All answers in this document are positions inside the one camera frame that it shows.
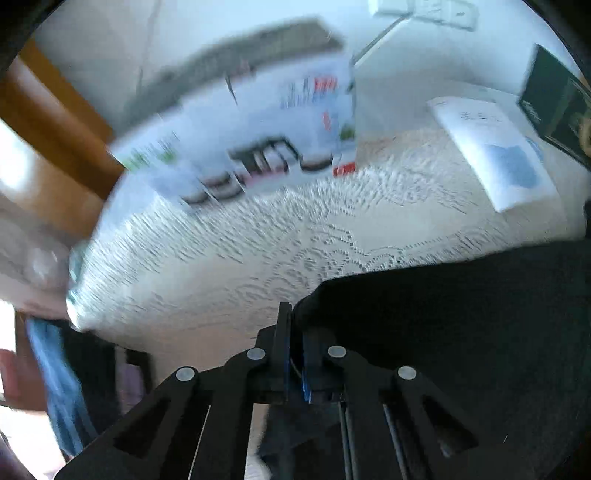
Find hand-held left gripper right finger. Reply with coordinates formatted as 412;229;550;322
301;329;509;480

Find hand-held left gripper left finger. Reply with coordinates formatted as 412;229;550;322
54;302;293;480

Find black garment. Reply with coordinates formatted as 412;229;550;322
256;239;591;480

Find white textured bed cover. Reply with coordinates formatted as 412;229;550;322
68;128;583;370

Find large printed white cardboard box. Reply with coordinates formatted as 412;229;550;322
108;50;359;214

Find blue cloth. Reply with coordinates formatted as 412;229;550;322
25;318;86;459

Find flat white box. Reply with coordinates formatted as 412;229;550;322
427;96;560;213

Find brown wooden door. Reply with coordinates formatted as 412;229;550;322
0;37;117;241

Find dark green book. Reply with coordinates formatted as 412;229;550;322
517;44;591;168

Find white cable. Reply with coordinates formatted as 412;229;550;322
352;14;413;66

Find white wall socket panel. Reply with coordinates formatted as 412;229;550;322
368;0;477;32

